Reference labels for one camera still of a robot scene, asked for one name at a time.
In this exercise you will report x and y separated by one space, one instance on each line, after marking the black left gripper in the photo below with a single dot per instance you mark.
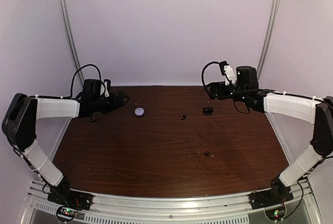
114 104

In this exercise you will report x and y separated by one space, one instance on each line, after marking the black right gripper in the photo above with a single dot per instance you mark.
220 85

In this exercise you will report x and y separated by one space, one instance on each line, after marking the lilac earbud charging case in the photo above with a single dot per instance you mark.
139 112

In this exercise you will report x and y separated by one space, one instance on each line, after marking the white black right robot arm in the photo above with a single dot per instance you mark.
303 124

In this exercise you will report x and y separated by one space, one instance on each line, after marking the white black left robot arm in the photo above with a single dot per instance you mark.
20 123

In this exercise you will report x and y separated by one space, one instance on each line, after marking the black earbud charging case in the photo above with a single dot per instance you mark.
207 109

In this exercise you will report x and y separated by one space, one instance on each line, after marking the left controller circuit board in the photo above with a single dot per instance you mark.
66 214

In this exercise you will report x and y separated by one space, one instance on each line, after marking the controller circuit board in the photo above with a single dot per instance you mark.
66 214
275 214

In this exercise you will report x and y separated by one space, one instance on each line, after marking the right controller circuit board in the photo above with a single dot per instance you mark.
275 214

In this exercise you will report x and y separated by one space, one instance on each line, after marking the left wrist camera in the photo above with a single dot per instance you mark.
107 86

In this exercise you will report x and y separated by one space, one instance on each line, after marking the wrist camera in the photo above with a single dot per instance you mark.
228 73
107 86

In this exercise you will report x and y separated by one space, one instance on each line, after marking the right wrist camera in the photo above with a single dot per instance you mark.
228 73

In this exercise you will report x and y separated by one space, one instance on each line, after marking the right aluminium corner post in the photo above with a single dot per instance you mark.
275 5

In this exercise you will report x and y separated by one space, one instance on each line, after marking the aluminium corner post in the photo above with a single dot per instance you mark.
275 5
69 34

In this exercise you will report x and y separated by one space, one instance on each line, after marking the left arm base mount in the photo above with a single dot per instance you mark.
63 195

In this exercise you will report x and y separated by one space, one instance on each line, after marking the aluminium front rail frame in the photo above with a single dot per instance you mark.
232 208

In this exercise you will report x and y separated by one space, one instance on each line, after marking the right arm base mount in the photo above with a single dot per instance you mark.
270 197

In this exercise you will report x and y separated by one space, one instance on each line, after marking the left aluminium corner post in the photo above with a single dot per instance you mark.
69 34

